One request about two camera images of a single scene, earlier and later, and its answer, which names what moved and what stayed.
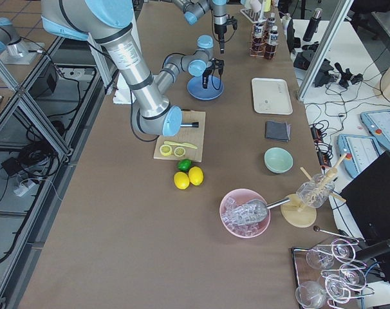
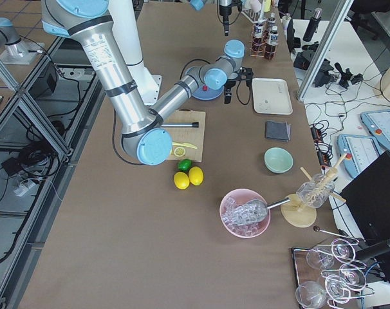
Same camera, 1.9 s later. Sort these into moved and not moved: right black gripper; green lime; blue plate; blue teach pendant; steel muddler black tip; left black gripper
Moved: right black gripper; left black gripper
Not moved: blue teach pendant; green lime; blue plate; steel muddler black tip
